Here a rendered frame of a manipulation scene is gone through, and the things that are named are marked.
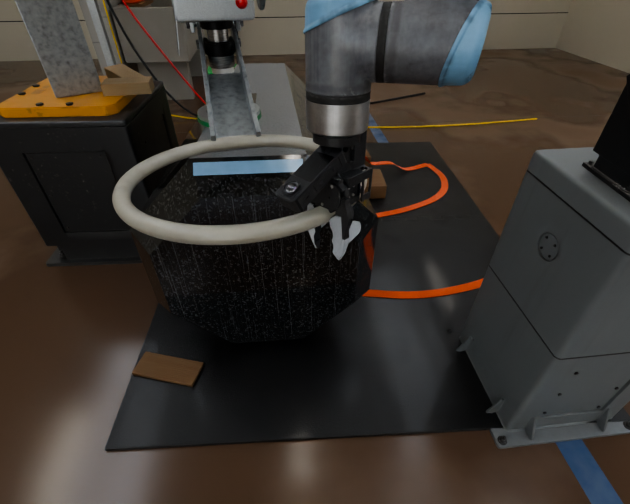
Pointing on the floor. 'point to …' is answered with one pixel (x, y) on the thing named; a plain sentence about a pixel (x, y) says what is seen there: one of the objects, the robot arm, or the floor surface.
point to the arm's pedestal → (564, 307)
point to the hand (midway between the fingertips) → (325, 248)
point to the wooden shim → (168, 368)
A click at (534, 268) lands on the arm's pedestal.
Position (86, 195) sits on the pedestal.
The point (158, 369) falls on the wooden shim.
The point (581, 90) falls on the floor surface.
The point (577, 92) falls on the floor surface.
